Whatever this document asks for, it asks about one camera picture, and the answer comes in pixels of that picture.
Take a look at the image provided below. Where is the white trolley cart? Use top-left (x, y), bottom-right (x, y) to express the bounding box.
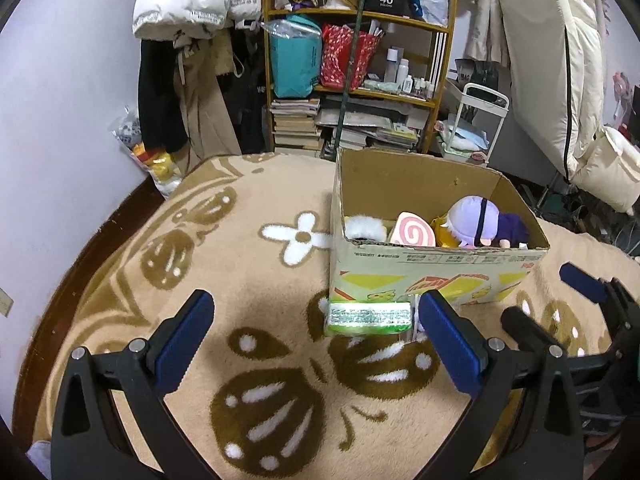
top-left (435, 82), bottom-right (511, 166)

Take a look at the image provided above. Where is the dark hanging jacket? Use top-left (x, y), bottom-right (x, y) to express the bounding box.
top-left (220, 25), bottom-right (268, 153)

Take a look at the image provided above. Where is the pink swirl plush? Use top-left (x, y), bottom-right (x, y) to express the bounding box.
top-left (387, 210), bottom-right (438, 247)

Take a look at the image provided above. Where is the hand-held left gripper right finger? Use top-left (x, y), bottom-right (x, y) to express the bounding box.
top-left (417, 289), bottom-right (586, 480)

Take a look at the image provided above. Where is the stack of brown books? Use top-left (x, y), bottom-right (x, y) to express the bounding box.
top-left (270, 97), bottom-right (321, 153)

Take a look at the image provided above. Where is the red gift bag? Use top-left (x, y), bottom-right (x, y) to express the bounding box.
top-left (320, 22), bottom-right (383, 92)

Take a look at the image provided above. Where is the row of white cosmetic bottles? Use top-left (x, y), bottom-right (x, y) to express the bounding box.
top-left (385, 46), bottom-right (437, 100)

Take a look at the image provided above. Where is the white fluffy plush toy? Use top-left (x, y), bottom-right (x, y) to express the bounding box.
top-left (344, 214), bottom-right (388, 242)

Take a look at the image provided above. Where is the black hanging coat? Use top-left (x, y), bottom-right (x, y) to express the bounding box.
top-left (137, 37), bottom-right (188, 153)

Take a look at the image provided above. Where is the pile of books and papers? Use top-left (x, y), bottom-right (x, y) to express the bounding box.
top-left (315, 95), bottom-right (431, 161)

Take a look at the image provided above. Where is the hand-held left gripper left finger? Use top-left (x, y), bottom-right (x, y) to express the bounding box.
top-left (50, 289), bottom-right (216, 480)

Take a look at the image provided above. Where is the wooden shelf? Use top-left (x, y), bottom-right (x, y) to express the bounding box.
top-left (262, 0), bottom-right (458, 156)

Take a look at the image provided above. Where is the blue and white cloth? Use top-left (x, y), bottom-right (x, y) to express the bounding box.
top-left (440, 120), bottom-right (488, 153)

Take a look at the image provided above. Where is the yellow plush pouch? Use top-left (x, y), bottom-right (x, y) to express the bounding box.
top-left (431, 215), bottom-right (461, 248)

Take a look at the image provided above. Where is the purple plush doll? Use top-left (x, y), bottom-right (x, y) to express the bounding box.
top-left (445, 196), bottom-right (531, 251)

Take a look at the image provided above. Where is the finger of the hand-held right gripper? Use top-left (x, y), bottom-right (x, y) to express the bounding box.
top-left (500, 305), bottom-right (568, 361)
top-left (559, 262), bottom-right (640, 333)

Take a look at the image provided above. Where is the cardboard box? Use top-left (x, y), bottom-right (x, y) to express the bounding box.
top-left (327, 147), bottom-right (551, 311)

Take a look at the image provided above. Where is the patterned plastic bag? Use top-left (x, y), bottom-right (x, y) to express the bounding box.
top-left (111, 107), bottom-right (143, 148)

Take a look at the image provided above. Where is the beige hanging coat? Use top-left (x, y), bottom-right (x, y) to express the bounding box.
top-left (172, 35), bottom-right (241, 171)

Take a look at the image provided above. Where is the tangle of cables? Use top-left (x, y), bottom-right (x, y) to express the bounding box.
top-left (520, 180), bottom-right (640, 261)

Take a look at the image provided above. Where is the green tissue pack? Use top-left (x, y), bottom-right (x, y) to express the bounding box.
top-left (324, 299), bottom-right (416, 337)

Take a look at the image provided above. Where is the folded cream mattress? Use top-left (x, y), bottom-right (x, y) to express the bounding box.
top-left (494, 0), bottom-right (640, 213)

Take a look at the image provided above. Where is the teal bag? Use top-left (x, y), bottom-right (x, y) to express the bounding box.
top-left (265, 14), bottom-right (323, 99)

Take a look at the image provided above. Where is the green pole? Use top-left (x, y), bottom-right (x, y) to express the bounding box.
top-left (334, 0), bottom-right (376, 161)

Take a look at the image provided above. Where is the dark bag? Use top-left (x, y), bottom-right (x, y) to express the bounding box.
top-left (454, 57), bottom-right (506, 91)

